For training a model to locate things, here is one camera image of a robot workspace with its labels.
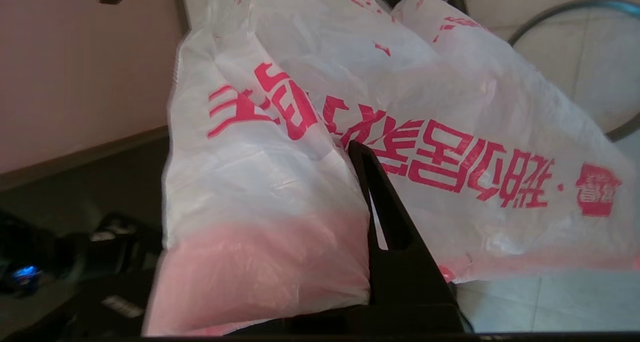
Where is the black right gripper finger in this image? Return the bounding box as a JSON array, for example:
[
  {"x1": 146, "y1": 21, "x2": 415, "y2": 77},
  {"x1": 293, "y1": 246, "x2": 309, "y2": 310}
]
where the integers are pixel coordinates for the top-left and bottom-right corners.
[{"x1": 348, "y1": 141, "x2": 460, "y2": 308}]

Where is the white red-printed bin liner bag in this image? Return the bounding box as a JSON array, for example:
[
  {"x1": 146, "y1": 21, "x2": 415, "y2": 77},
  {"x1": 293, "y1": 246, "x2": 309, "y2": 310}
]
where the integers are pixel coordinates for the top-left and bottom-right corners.
[{"x1": 142, "y1": 0, "x2": 640, "y2": 337}]

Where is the grey bin rim ring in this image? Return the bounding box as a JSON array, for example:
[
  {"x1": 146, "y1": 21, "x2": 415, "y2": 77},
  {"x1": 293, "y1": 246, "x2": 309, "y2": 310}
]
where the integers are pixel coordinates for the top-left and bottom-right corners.
[{"x1": 507, "y1": 0, "x2": 640, "y2": 143}]

